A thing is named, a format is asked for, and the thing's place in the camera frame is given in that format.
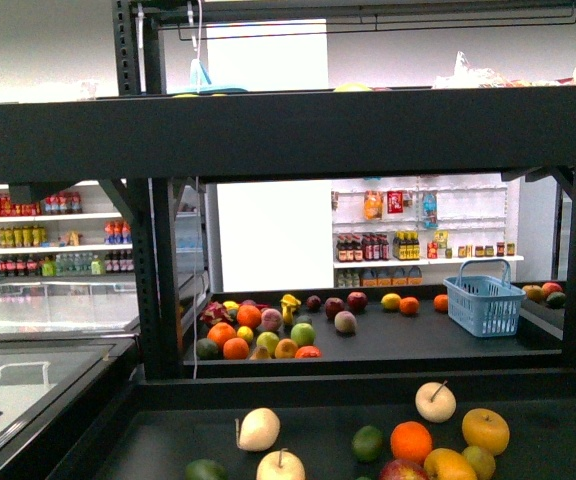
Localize white sauce bottle shelf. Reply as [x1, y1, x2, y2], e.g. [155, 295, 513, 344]
[331, 174, 523, 287]

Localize far yellow lemon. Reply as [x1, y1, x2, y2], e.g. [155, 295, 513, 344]
[381, 293, 401, 311]

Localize white drinks shelf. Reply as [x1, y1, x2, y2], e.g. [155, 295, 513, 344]
[0, 181, 134, 279]

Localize black metal shelf rack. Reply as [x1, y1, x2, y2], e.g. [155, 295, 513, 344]
[0, 0, 576, 480]

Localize far orange fruit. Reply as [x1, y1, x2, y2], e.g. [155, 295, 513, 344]
[236, 304, 262, 330]

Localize orange fruit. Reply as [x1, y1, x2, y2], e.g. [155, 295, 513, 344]
[236, 304, 262, 330]
[390, 421, 433, 465]

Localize far dark red apple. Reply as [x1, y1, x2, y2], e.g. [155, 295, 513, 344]
[346, 291, 369, 314]

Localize far green apple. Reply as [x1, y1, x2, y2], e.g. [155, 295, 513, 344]
[290, 323, 316, 347]

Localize far peach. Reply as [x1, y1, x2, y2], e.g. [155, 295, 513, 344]
[334, 311, 358, 335]

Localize pink dragon fruit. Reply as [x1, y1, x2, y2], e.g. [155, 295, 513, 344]
[199, 302, 234, 327]

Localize far small orange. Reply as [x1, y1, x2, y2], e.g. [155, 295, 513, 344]
[399, 297, 420, 316]

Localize white pear lying sideways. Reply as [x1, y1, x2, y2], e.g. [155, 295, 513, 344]
[235, 407, 281, 452]

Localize small blue far basket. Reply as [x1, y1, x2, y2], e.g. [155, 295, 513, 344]
[443, 257, 526, 338]

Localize green lime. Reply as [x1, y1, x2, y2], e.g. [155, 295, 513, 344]
[351, 425, 383, 463]

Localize white pear with stem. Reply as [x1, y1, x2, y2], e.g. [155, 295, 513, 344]
[415, 382, 457, 423]

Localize white pear front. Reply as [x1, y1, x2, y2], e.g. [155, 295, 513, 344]
[256, 449, 306, 480]

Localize orange near fruit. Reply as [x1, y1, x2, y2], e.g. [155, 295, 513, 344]
[390, 421, 433, 465]

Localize dark green avocado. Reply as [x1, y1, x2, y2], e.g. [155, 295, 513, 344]
[184, 459, 228, 480]

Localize red apple near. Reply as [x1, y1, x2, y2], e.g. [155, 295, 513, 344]
[378, 459, 429, 480]

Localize glass freezer chest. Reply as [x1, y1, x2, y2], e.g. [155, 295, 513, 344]
[0, 278, 141, 478]

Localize yellow orange apple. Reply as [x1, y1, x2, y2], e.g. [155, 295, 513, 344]
[423, 448, 477, 480]

